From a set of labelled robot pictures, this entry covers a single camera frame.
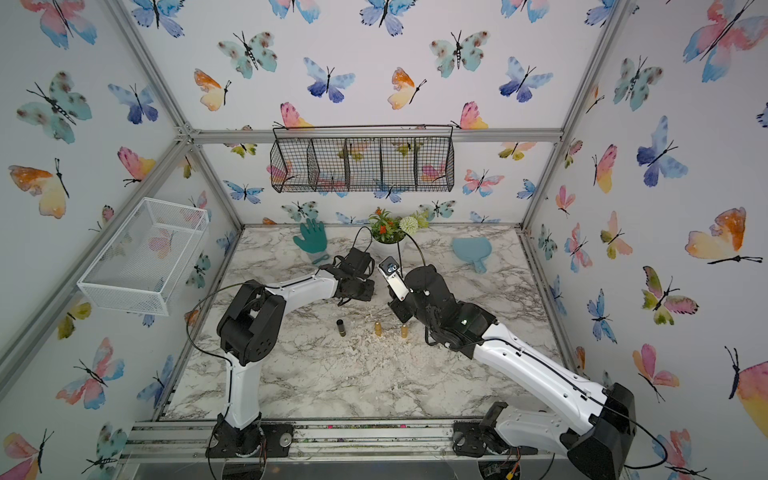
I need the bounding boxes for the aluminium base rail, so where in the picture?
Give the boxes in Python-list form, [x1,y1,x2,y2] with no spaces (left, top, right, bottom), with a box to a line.
[120,417,548,465]

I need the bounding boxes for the artificial flower plant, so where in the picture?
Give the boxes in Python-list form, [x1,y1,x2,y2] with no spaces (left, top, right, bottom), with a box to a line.
[368,208,429,244]

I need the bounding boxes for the teal hand-shaped silicone mat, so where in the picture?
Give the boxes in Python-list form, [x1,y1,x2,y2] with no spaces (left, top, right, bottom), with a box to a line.
[293,219,329,265]

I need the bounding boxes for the light blue handled dish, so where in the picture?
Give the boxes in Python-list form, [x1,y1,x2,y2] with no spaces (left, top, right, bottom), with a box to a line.
[452,237,492,274]

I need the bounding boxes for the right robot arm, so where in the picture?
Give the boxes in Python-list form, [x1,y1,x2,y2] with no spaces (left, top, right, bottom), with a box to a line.
[378,257,637,479]

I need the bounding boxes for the black wire wall basket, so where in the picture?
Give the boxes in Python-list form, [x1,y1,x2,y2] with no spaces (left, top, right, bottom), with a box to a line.
[268,124,455,194]

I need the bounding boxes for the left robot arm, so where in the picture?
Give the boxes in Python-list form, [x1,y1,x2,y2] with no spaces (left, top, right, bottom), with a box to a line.
[206,271,375,458]

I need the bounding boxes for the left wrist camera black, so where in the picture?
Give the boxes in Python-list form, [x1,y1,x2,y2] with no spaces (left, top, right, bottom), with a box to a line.
[339,247,375,279]

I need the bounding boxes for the white mesh wall basket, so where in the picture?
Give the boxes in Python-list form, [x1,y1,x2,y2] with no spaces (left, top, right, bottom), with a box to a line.
[77,197,209,316]

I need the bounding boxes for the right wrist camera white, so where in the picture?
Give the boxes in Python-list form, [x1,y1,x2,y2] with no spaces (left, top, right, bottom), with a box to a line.
[378,256,410,301]

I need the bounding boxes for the white flower pot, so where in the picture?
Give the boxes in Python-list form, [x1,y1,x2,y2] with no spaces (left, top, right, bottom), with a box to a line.
[371,240,402,258]

